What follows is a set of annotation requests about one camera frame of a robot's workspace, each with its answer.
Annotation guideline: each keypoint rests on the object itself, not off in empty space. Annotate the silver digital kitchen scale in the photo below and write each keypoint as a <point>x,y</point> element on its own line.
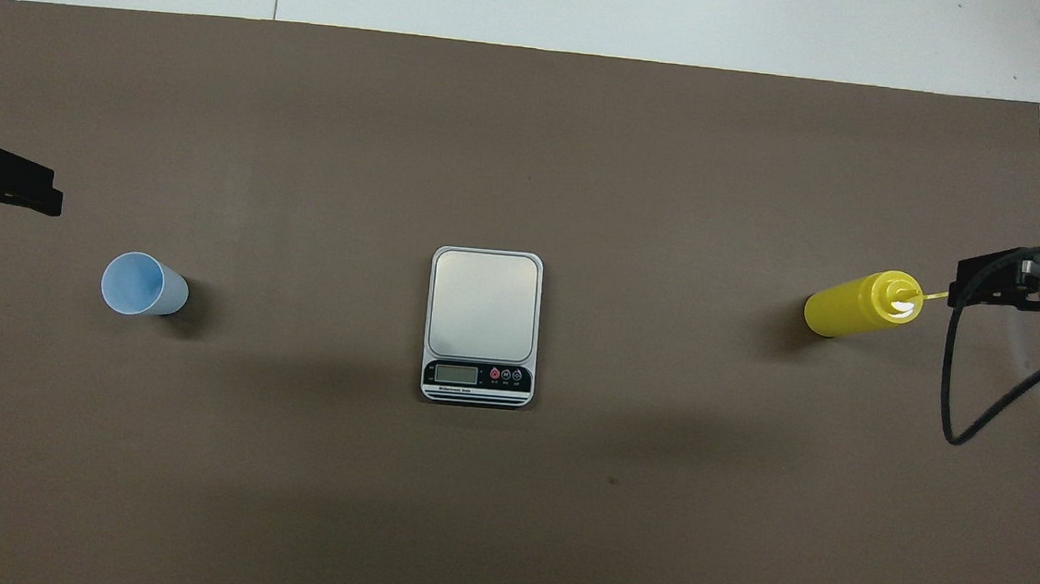
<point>482,312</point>

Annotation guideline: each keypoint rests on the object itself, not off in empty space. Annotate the brown table mat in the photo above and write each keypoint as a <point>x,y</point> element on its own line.
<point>495,141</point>

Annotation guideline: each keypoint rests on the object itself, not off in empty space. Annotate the yellow squeeze bottle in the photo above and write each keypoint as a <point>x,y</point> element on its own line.
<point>853,305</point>

